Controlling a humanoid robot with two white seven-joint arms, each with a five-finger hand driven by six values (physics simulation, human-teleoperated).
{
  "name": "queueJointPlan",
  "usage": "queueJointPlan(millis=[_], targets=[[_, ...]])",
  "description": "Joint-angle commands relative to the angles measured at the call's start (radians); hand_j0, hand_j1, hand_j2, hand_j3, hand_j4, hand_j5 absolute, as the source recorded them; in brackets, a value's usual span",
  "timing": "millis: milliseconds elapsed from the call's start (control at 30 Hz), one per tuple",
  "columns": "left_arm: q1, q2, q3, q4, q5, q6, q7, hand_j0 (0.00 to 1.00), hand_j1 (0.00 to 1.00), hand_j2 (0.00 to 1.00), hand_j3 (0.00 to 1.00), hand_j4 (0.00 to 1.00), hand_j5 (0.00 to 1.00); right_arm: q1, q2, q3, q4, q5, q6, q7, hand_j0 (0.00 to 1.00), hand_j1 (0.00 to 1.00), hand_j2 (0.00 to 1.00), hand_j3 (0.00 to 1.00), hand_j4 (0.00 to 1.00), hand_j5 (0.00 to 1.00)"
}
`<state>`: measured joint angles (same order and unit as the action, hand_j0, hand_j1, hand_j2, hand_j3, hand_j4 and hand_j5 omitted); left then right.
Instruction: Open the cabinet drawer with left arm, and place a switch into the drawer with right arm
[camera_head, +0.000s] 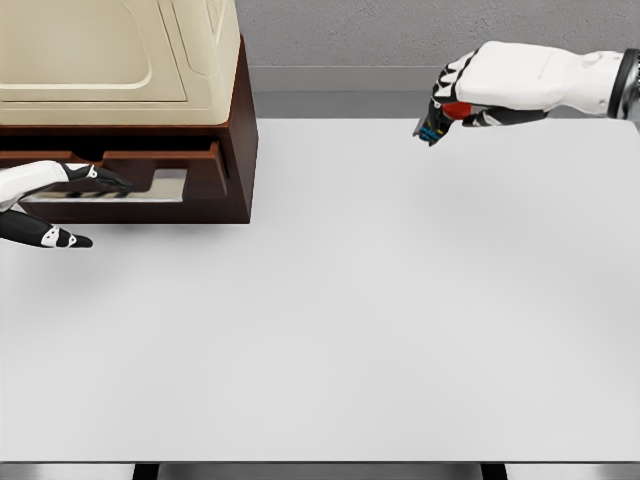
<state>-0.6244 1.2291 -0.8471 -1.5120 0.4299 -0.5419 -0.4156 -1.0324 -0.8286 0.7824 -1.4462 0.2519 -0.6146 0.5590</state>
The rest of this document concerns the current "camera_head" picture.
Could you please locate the black switch with red button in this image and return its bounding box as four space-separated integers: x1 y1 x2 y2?
412 101 475 148

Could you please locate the cream plastic appliance box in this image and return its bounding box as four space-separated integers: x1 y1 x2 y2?
0 0 243 127

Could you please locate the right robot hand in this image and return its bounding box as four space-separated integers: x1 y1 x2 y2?
423 40 571 132

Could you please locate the brown wooden cabinet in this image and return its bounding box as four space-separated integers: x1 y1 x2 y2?
0 33 259 225

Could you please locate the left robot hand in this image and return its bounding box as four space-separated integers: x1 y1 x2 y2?
0 159 134 250

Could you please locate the brown drawer with metal handle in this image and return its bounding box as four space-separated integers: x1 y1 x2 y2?
0 140 232 205

